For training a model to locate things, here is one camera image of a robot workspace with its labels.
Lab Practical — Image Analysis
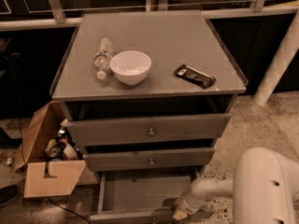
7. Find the metal railing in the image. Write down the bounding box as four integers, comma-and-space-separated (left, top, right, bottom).
0, 0, 298, 31

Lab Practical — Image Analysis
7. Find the open cardboard box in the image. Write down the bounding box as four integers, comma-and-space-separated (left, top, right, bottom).
10, 102, 97, 198

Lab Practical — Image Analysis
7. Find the grey middle drawer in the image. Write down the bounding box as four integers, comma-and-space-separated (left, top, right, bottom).
84, 147, 215, 172

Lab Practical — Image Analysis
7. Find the black snack bar wrapper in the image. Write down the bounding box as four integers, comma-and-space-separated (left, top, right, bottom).
174, 64, 216, 89

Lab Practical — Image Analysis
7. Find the grey top drawer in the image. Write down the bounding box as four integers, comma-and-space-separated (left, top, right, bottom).
66, 113, 231, 147

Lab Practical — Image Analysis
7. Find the grey drawer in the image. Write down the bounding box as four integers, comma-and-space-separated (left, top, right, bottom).
84, 147, 215, 172
91, 166, 215, 224
66, 113, 231, 147

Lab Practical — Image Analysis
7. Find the white diagonal pole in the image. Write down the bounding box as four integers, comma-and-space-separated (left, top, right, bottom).
252, 11, 299, 106

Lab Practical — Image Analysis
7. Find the dark can in box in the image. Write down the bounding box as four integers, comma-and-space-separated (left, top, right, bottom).
49, 142, 66, 158

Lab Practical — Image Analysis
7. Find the clear plastic water bottle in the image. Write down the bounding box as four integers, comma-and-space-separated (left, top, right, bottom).
93, 37, 114, 80

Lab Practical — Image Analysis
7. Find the white bowl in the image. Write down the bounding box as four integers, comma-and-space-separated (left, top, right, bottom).
110, 50, 151, 86

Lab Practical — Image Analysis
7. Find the grey drawer cabinet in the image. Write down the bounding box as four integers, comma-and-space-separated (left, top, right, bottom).
50, 10, 249, 191

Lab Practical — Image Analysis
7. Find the black shoe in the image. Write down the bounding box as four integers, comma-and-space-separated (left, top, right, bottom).
0, 185, 20, 206

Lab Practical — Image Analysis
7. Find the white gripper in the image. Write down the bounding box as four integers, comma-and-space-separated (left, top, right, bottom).
172, 189, 206, 220

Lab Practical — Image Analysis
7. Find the black floor cable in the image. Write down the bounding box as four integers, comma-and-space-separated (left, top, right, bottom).
46, 196, 92, 224

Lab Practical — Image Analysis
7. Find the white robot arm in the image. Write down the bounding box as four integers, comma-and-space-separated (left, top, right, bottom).
173, 147, 299, 224

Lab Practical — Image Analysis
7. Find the grey bottom drawer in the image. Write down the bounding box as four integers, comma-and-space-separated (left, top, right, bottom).
91, 166, 215, 224

